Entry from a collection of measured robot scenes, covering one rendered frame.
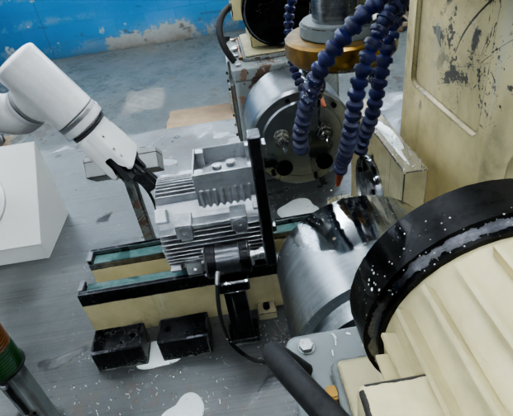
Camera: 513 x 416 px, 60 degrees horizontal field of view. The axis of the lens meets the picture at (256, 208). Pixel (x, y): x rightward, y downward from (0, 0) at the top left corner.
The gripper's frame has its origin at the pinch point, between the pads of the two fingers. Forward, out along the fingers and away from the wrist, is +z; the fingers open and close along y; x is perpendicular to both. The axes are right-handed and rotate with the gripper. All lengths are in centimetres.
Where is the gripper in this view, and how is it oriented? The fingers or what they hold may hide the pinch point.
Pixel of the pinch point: (148, 180)
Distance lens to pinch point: 92.7
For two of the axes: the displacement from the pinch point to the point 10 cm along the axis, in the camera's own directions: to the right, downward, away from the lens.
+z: 6.0, 6.1, 5.1
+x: 7.9, -5.4, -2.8
